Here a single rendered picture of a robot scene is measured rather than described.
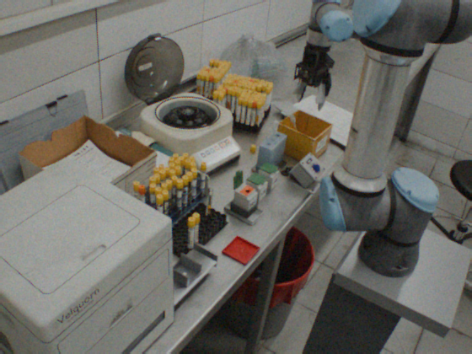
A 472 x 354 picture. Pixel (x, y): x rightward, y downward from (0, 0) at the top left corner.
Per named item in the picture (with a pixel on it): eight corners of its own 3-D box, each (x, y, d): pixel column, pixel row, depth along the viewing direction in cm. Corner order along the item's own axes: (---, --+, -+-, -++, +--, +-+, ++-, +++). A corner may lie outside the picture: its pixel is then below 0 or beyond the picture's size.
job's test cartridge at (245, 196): (247, 217, 117) (249, 198, 113) (232, 208, 119) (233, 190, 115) (255, 209, 119) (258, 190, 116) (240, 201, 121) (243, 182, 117)
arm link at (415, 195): (431, 243, 96) (453, 197, 87) (378, 244, 94) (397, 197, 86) (413, 207, 105) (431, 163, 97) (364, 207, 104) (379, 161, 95)
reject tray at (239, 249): (244, 265, 105) (245, 263, 105) (221, 252, 108) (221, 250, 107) (260, 249, 110) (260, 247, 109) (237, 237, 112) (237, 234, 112)
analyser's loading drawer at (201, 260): (159, 324, 88) (158, 309, 84) (135, 307, 90) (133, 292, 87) (217, 265, 102) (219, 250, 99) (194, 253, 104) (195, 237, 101)
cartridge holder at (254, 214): (251, 226, 116) (253, 215, 114) (223, 211, 120) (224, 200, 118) (263, 215, 120) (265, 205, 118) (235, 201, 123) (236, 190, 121)
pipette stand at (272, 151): (271, 179, 132) (276, 152, 126) (250, 171, 135) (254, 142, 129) (286, 164, 139) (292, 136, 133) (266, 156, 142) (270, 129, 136)
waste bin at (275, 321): (265, 367, 177) (285, 304, 149) (195, 323, 191) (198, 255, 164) (308, 308, 203) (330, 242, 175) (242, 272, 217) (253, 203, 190)
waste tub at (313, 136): (308, 167, 139) (314, 140, 133) (273, 149, 145) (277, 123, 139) (328, 149, 148) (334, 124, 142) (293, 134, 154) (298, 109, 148)
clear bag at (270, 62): (253, 80, 185) (256, 50, 177) (233, 64, 197) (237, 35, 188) (292, 75, 194) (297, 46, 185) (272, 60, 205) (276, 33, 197)
